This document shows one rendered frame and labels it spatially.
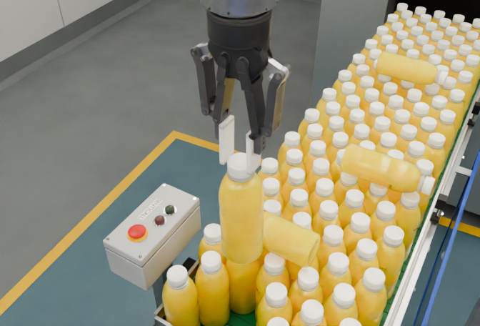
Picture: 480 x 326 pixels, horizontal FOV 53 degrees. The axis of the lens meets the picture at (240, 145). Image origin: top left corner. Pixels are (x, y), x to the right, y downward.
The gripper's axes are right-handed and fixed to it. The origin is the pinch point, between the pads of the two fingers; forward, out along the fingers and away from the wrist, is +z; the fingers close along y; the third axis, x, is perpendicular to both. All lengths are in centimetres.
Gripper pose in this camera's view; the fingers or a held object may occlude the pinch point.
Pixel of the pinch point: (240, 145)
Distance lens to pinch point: 67.5
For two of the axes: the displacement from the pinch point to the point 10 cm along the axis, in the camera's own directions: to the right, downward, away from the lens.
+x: 5.2, -5.3, 6.7
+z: 0.0, 7.9, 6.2
